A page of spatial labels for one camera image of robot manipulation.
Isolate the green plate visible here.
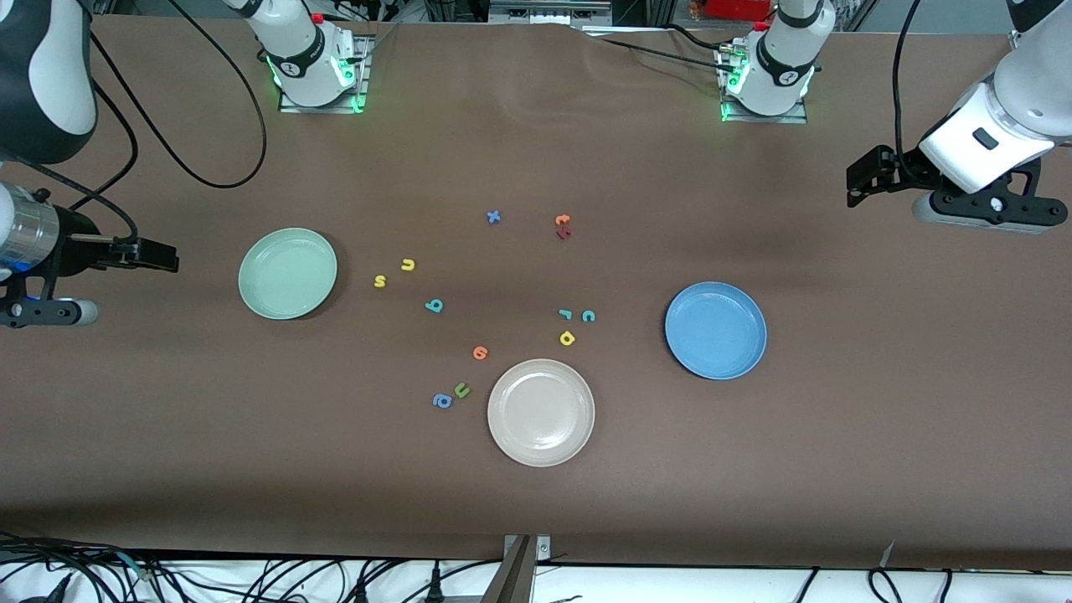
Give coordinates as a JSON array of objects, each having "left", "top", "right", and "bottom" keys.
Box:
[{"left": 238, "top": 228, "right": 338, "bottom": 321}]

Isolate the blue plate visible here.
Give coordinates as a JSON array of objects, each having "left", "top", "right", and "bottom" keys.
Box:
[{"left": 664, "top": 281, "right": 768, "bottom": 381}]

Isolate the red box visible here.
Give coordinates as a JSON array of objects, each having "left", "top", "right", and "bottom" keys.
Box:
[{"left": 706, "top": 0, "right": 776, "bottom": 21}]

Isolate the beige plate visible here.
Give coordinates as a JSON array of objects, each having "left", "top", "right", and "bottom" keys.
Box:
[{"left": 487, "top": 358, "right": 596, "bottom": 467}]

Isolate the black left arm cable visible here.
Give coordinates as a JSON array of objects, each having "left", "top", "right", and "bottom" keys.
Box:
[{"left": 891, "top": 0, "right": 924, "bottom": 168}]

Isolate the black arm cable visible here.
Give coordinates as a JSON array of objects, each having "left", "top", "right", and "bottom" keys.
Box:
[
  {"left": 891, "top": 0, "right": 924, "bottom": 168},
  {"left": 0, "top": 0, "right": 269, "bottom": 245}
]

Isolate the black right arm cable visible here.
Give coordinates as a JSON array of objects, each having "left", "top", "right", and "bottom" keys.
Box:
[{"left": 0, "top": 0, "right": 269, "bottom": 245}]

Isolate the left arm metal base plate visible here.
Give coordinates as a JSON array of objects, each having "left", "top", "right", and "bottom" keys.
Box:
[{"left": 720, "top": 46, "right": 810, "bottom": 125}]

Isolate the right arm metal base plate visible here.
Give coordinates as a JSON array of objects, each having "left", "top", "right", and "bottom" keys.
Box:
[{"left": 279, "top": 33, "right": 370, "bottom": 114}]

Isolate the black cable on table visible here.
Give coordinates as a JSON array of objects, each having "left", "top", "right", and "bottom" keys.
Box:
[{"left": 582, "top": 25, "right": 731, "bottom": 75}]

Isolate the black cable tangle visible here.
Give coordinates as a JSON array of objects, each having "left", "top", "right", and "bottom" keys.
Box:
[{"left": 0, "top": 530, "right": 177, "bottom": 603}]

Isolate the aluminium frame bar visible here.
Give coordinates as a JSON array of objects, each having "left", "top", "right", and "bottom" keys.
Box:
[{"left": 488, "top": 0, "right": 614, "bottom": 26}]

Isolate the black looped cable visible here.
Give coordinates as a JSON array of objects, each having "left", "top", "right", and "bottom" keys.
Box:
[{"left": 868, "top": 567, "right": 905, "bottom": 603}]

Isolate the metal table bracket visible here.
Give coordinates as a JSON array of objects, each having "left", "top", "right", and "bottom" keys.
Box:
[{"left": 482, "top": 534, "right": 552, "bottom": 603}]

